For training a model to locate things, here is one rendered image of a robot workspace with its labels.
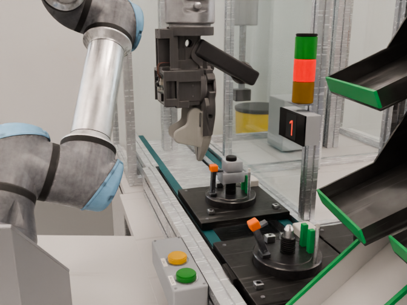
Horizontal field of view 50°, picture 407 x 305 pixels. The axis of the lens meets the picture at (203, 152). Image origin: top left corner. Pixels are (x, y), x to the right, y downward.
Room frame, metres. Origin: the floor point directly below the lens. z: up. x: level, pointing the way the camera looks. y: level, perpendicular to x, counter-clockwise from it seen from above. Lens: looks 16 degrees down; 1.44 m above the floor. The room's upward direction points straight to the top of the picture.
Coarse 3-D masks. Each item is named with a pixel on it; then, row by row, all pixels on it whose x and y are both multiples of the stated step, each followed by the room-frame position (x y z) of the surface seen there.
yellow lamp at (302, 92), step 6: (294, 84) 1.01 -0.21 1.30; (300, 84) 1.00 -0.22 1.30; (306, 84) 0.99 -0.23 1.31; (312, 84) 1.00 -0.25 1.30; (294, 90) 1.01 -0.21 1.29; (300, 90) 0.99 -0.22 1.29; (306, 90) 0.99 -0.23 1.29; (312, 90) 1.00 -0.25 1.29; (294, 96) 1.00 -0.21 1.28; (300, 96) 0.99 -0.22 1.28; (306, 96) 0.99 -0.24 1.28; (312, 96) 1.00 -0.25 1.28; (294, 102) 1.00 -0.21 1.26; (300, 102) 0.99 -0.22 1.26; (306, 102) 0.99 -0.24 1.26; (312, 102) 1.00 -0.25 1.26
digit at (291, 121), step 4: (288, 116) 1.02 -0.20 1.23; (292, 116) 1.01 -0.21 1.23; (296, 116) 0.99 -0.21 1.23; (288, 120) 1.02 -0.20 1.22; (292, 120) 1.00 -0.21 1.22; (288, 124) 1.02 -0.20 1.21; (292, 124) 1.00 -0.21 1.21; (288, 128) 1.02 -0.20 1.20; (292, 128) 1.00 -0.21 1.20; (288, 132) 1.02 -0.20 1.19; (292, 132) 1.00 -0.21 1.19; (288, 136) 1.02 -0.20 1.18; (292, 136) 1.00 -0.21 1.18
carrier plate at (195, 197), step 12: (180, 192) 1.18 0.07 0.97; (192, 192) 1.18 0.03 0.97; (204, 192) 1.18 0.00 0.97; (264, 192) 1.18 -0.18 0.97; (192, 204) 1.09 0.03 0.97; (204, 204) 1.09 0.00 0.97; (264, 204) 1.09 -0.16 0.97; (192, 216) 1.06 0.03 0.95; (204, 216) 1.01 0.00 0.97; (216, 216) 1.01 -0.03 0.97; (228, 216) 1.01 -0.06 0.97; (240, 216) 1.01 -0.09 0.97; (252, 216) 1.02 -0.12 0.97; (264, 216) 1.02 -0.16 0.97; (276, 216) 1.03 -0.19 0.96; (288, 216) 1.04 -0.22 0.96; (204, 228) 0.98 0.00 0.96
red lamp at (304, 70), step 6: (294, 60) 1.01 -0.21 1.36; (300, 60) 1.00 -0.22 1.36; (306, 60) 0.99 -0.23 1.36; (312, 60) 1.00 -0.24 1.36; (294, 66) 1.01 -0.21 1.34; (300, 66) 1.00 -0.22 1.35; (306, 66) 0.99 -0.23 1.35; (312, 66) 1.00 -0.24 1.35; (294, 72) 1.01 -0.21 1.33; (300, 72) 1.00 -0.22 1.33; (306, 72) 0.99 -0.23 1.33; (312, 72) 1.00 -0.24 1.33; (294, 78) 1.01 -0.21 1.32; (300, 78) 1.00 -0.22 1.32; (306, 78) 0.99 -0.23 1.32; (312, 78) 1.00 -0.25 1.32
